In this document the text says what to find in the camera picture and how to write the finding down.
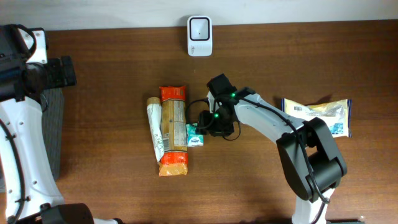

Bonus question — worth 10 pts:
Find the teal tissue pack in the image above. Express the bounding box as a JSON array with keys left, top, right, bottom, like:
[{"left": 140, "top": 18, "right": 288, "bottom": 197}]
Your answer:
[{"left": 186, "top": 124, "right": 204, "bottom": 147}]

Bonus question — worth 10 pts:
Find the orange pasta packet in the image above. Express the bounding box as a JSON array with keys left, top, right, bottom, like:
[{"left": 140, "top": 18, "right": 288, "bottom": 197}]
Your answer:
[{"left": 159, "top": 86, "right": 188, "bottom": 177}]

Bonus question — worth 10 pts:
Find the beige white tube packet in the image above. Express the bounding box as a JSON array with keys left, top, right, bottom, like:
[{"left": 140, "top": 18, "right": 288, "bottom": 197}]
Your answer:
[{"left": 147, "top": 97, "right": 165, "bottom": 162}]

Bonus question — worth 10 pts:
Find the yellow noodle packet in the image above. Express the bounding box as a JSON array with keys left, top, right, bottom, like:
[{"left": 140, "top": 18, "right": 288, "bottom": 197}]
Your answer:
[{"left": 281, "top": 98, "right": 352, "bottom": 138}]

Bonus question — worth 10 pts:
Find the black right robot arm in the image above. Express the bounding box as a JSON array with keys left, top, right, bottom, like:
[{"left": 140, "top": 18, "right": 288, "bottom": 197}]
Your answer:
[{"left": 197, "top": 74, "right": 347, "bottom": 223}]

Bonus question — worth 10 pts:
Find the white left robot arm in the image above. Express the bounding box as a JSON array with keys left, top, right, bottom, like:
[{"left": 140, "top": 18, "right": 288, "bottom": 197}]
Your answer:
[{"left": 1, "top": 24, "right": 104, "bottom": 224}]

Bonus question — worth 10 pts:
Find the white barcode scanner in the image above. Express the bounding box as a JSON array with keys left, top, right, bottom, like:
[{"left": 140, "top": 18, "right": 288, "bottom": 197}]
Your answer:
[{"left": 187, "top": 16, "right": 213, "bottom": 57}]

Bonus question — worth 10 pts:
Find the grey plastic mesh basket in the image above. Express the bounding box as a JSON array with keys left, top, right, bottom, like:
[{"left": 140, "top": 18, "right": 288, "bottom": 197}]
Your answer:
[{"left": 40, "top": 88, "right": 65, "bottom": 180}]

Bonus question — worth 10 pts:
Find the black camera cable right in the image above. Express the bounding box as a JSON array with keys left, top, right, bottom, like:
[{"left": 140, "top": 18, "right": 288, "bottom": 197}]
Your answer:
[{"left": 185, "top": 98, "right": 242, "bottom": 141}]

